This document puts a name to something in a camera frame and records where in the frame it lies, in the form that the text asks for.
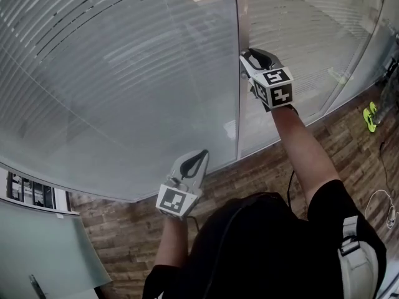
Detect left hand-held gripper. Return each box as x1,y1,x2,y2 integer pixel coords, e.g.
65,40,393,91
155,149,210,221

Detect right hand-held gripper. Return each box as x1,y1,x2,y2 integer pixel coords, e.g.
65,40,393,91
239,48,295,113

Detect grey slatted window blinds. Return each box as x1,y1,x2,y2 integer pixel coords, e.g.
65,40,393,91
241,0,387,159
0,0,240,202

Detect person's left forearm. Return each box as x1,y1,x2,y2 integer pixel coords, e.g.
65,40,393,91
153,214,191,269

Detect person's right forearm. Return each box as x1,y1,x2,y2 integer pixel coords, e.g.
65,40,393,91
270,103,342,221

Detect person's black shirt torso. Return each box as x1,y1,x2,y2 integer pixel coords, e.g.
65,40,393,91
142,179,388,299

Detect black floor stand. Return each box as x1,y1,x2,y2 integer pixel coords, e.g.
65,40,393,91
375,56,399,126

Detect black framed shelf unit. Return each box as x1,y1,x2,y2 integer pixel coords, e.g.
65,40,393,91
5,171,72,212

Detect dark pen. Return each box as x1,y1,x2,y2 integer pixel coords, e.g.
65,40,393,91
28,273,48,299

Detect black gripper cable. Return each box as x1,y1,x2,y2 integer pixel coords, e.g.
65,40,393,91
286,169,296,211
186,216,201,232

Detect thin black floor cable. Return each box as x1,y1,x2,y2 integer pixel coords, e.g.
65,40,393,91
378,140,391,185

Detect grey shoulder strap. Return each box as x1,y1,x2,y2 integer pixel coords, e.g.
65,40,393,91
337,215,380,299

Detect white charger cable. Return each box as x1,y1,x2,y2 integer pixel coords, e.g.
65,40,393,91
364,189,399,230

